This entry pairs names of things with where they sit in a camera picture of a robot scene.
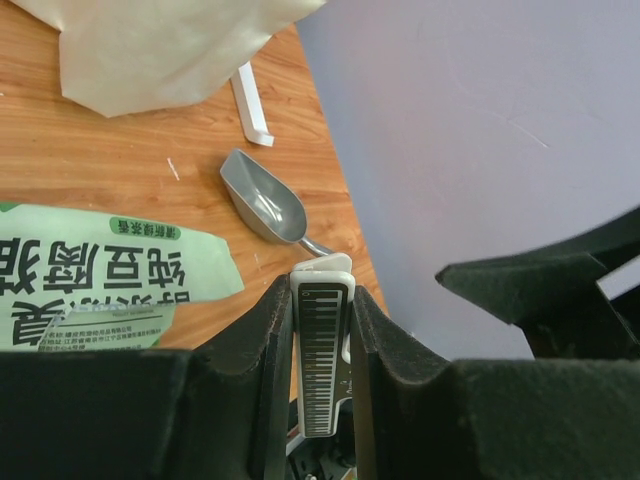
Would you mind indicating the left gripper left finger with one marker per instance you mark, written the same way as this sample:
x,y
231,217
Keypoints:
x,y
217,412

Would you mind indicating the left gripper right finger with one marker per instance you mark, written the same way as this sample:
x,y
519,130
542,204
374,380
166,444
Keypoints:
x,y
419,416

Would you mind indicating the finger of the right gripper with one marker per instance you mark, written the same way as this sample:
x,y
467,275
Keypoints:
x,y
552,294

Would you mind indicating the green cat litter bag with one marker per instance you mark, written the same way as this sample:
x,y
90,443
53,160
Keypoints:
x,y
79,280

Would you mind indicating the piano pattern bag clip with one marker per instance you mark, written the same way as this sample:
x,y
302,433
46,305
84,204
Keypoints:
x,y
323,291

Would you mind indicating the grey metal scoop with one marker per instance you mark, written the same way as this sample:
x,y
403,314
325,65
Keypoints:
x,y
266,205

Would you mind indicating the white clothes rack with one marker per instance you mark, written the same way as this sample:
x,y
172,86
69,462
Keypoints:
x,y
250,107

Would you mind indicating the cream cloth bag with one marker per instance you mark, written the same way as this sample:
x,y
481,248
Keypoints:
x,y
132,56

